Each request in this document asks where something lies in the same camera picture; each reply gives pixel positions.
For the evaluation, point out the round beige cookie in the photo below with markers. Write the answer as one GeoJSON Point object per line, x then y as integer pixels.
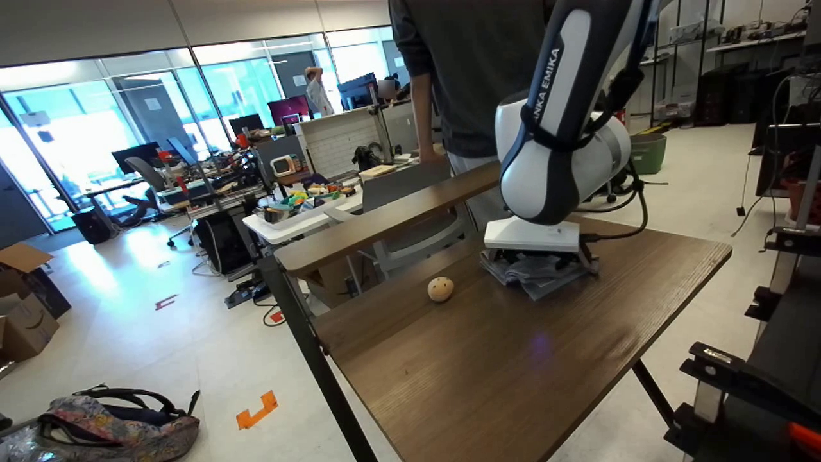
{"type": "Point", "coordinates": [441, 289]}

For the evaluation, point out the grey towel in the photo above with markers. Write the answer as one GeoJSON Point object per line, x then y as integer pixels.
{"type": "Point", "coordinates": [537, 275]}

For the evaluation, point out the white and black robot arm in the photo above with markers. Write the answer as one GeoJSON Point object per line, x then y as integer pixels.
{"type": "Point", "coordinates": [564, 141]}

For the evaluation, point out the raised wooden desk shelf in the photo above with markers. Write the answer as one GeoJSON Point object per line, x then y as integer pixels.
{"type": "Point", "coordinates": [370, 226]}

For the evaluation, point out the white desk with toys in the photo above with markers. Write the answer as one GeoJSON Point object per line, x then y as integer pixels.
{"type": "Point", "coordinates": [305, 208]}

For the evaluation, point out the standing person in dark shirt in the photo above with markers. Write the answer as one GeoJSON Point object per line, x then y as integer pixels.
{"type": "Point", "coordinates": [466, 58]}

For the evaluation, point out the green waste bin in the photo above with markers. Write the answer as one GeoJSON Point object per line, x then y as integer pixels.
{"type": "Point", "coordinates": [648, 151]}

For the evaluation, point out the orange tape floor marker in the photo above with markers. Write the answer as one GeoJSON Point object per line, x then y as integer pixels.
{"type": "Point", "coordinates": [253, 417]}

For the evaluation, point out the colourful backpack on floor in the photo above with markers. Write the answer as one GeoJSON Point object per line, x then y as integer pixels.
{"type": "Point", "coordinates": [106, 423]}

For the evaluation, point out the cardboard boxes on floor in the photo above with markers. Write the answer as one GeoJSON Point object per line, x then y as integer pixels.
{"type": "Point", "coordinates": [30, 301]}

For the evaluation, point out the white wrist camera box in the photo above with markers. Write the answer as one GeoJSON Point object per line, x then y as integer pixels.
{"type": "Point", "coordinates": [519, 233]}

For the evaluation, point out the black clamp with orange handle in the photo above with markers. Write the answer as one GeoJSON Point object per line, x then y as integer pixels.
{"type": "Point", "coordinates": [768, 405]}

